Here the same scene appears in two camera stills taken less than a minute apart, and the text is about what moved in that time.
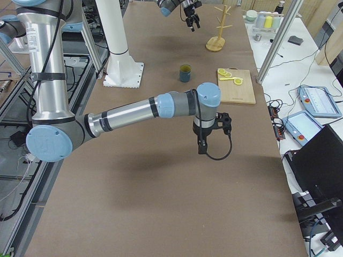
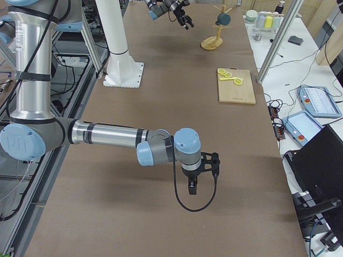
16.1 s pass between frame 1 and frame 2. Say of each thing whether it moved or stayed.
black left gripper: moved
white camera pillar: stayed
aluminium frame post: stayed
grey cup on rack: stayed
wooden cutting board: stayed
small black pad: stayed
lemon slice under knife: stayed
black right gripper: moved
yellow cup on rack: stayed
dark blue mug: moved
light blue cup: stayed
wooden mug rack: moved
